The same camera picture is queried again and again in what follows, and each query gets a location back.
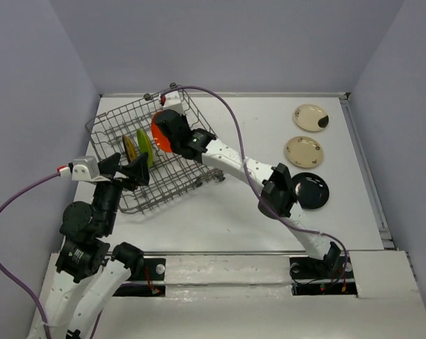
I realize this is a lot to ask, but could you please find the orange plate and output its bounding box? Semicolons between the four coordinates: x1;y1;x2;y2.
150;111;172;153

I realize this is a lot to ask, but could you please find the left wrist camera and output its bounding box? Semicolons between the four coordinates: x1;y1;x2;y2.
57;156;100;182

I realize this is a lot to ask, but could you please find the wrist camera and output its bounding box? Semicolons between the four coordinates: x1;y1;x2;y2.
160;90;184;114
57;156;100;182

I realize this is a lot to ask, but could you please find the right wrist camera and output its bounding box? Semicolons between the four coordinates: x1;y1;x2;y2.
160;90;184;114

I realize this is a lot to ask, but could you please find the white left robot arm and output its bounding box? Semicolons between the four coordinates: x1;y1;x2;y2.
28;153;150;338

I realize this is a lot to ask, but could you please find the yellow patterned plate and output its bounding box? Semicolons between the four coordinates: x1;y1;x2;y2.
122;135;138;163

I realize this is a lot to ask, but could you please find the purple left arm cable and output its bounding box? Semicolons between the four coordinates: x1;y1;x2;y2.
0;172;104;339

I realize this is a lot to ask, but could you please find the cream plate with black spot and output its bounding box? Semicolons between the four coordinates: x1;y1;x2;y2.
293;104;329;132

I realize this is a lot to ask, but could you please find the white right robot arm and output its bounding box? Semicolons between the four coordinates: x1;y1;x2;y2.
152;109;341;277

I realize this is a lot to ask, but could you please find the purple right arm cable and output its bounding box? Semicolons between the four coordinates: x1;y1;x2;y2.
161;85;348;283

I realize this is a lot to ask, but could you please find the cream floral plate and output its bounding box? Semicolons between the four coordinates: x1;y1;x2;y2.
284;136;324;169

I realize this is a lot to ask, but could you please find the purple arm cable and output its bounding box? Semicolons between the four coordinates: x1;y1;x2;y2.
0;172;104;339
161;85;348;283

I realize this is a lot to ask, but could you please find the lime green plate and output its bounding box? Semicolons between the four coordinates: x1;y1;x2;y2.
136;129;154;167

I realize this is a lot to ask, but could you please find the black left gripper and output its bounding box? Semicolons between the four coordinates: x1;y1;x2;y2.
95;150;151;232

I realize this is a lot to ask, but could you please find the grey wire dish rack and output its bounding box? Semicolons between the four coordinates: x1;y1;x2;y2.
85;93;225;214

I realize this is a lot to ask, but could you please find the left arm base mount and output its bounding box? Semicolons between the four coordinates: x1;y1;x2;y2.
113;257;166;297

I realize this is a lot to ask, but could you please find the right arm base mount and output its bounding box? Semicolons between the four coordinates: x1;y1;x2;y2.
289;256;357;297

